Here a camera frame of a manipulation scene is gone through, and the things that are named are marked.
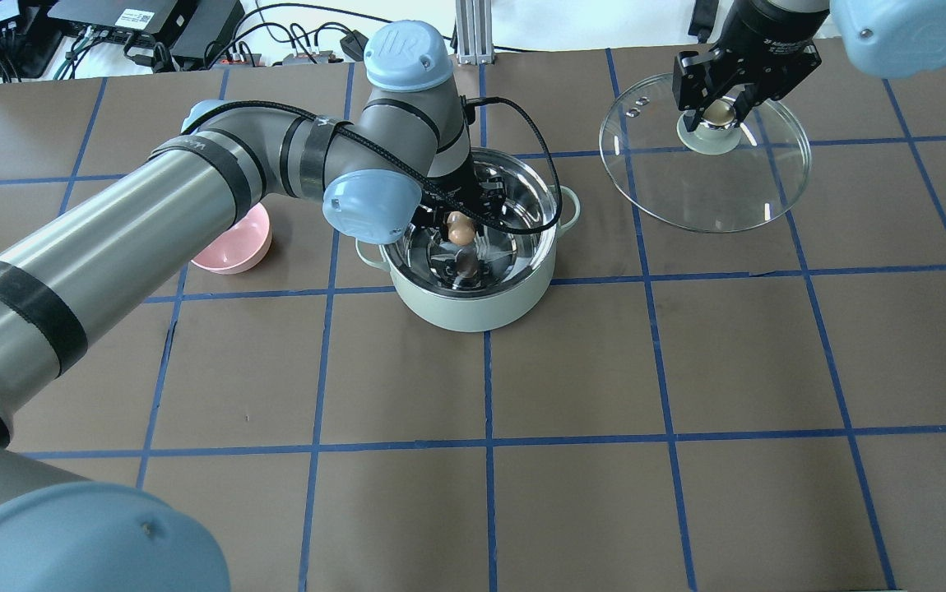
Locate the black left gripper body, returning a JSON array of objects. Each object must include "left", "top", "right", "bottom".
[{"left": 420, "top": 153, "right": 507, "bottom": 231}]

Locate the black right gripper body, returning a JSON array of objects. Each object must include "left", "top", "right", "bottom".
[{"left": 672, "top": 1, "right": 823, "bottom": 106}]

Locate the brown egg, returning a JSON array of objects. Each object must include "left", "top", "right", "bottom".
[{"left": 444, "top": 212, "right": 477, "bottom": 246}]

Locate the glass pot lid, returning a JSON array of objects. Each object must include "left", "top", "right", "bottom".
[{"left": 600, "top": 72, "right": 813, "bottom": 234}]

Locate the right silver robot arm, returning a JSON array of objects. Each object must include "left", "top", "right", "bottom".
[{"left": 672, "top": 1, "right": 946, "bottom": 135}]

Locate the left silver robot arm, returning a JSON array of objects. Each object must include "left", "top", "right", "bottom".
[{"left": 0, "top": 20, "right": 480, "bottom": 591}]

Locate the power strip with plugs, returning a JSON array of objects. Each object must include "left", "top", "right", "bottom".
[{"left": 211, "top": 44, "right": 345, "bottom": 70}]

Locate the pink bowl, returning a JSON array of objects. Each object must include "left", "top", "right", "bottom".
[{"left": 191, "top": 205, "right": 273, "bottom": 275}]

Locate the black computer box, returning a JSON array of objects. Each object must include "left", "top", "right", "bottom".
[{"left": 49, "top": 1, "right": 244, "bottom": 70}]

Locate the aluminium frame post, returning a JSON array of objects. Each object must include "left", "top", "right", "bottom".
[{"left": 453, "top": 0, "right": 495, "bottom": 65}]

